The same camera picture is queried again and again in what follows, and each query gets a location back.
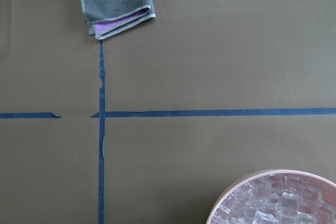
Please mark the clear ice cubes pile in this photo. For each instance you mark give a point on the clear ice cubes pile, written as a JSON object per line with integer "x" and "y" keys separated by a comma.
{"x": 278, "y": 203}

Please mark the folded grey purple cloth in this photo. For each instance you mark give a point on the folded grey purple cloth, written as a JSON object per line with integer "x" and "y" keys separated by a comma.
{"x": 106, "y": 18}

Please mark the pink bowl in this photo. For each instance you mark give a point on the pink bowl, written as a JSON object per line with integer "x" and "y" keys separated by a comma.
{"x": 223, "y": 197}

